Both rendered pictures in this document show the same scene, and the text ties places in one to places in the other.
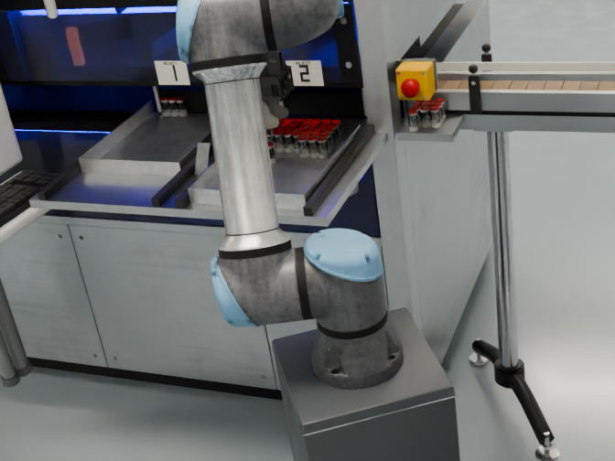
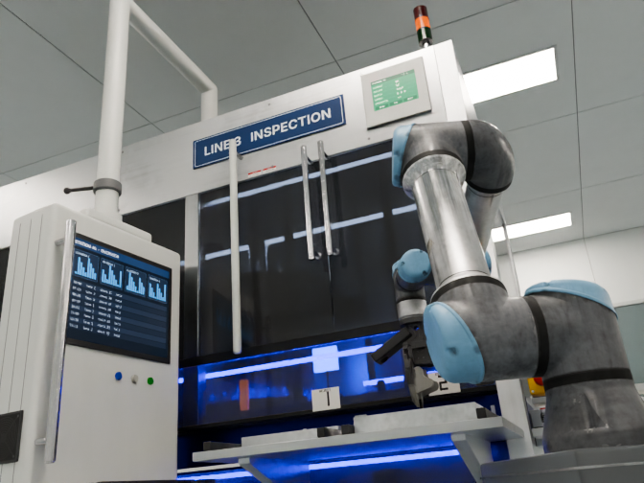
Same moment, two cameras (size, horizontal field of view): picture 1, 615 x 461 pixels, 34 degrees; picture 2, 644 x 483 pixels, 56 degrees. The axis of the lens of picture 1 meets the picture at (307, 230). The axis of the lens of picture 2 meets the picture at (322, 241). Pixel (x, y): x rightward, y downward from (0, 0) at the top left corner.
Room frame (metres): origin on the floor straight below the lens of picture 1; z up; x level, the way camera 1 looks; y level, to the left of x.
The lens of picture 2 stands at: (0.52, 0.37, 0.76)
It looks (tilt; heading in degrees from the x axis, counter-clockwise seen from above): 23 degrees up; 356
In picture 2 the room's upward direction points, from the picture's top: 5 degrees counter-clockwise
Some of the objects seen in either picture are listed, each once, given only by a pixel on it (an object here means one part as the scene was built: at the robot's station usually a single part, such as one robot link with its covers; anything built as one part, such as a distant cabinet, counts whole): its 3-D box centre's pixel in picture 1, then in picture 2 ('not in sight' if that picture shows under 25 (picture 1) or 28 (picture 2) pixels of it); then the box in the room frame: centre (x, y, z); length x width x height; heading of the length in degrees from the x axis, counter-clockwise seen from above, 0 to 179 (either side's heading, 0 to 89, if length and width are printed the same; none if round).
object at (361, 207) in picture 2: not in sight; (393, 225); (2.20, 0.02, 1.51); 0.43 x 0.01 x 0.59; 65
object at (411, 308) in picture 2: not in sight; (412, 312); (2.00, 0.04, 1.17); 0.08 x 0.08 x 0.05
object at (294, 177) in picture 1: (278, 162); (432, 424); (1.96, 0.04, 0.90); 0.34 x 0.26 x 0.04; 154
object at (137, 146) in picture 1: (165, 135); (316, 442); (2.21, 0.30, 0.90); 0.34 x 0.26 x 0.04; 155
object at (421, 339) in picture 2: (265, 70); (420, 343); (1.99, 0.04, 1.09); 0.09 x 0.08 x 0.12; 64
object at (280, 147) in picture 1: (293, 142); not in sight; (2.04, 0.00, 0.90); 0.18 x 0.02 x 0.05; 64
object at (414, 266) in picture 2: not in sight; (420, 269); (1.89, 0.03, 1.25); 0.11 x 0.11 x 0.08; 86
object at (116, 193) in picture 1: (218, 161); (370, 446); (2.08, 0.17, 0.87); 0.70 x 0.48 x 0.02; 65
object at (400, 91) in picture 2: not in sight; (395, 92); (2.15, -0.03, 1.96); 0.21 x 0.01 x 0.21; 65
